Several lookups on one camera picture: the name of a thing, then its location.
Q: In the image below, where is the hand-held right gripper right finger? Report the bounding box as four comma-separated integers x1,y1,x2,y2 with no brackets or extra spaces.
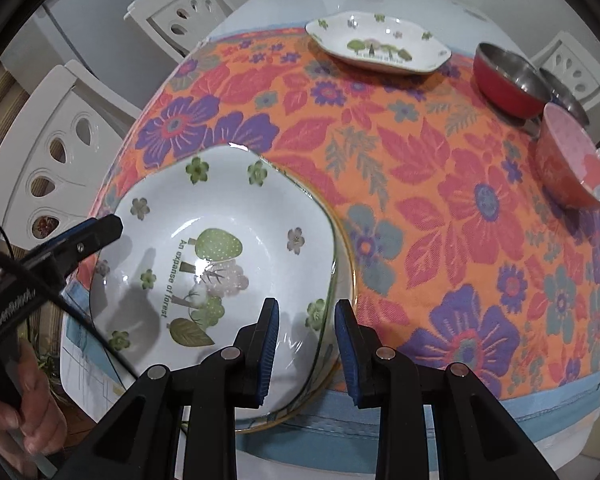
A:
334,299,561,480

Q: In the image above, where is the blue steel bowl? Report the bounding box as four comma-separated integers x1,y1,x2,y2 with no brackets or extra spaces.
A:
537,66,591,128

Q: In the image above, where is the black cable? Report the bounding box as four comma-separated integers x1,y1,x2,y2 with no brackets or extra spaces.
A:
0,210,141,381

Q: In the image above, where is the orange floral tablecloth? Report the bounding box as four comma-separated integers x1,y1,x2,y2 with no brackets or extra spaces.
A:
87,25,600,401

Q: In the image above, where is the gold rimmed plate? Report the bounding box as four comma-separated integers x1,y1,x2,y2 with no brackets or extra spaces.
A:
230,142,359,435

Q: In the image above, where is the white forest print plate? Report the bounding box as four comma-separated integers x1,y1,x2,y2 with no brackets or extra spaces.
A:
305,11,453,77
89,144,342,421

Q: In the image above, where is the pink bowl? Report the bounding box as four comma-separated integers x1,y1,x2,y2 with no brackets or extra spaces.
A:
535,102,600,211

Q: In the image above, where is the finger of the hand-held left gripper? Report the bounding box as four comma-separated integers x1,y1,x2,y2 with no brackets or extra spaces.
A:
24,214,125,274

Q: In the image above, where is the white refrigerator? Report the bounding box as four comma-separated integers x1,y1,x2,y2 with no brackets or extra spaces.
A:
0,0,171,111

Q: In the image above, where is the red steel bowl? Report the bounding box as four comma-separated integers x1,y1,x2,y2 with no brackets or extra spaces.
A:
473,42,553,120

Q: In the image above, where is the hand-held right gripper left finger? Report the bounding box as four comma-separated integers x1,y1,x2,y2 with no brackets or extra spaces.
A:
55,298,280,480

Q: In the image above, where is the person's left hand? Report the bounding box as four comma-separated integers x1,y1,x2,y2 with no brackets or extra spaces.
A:
0,347,69,468

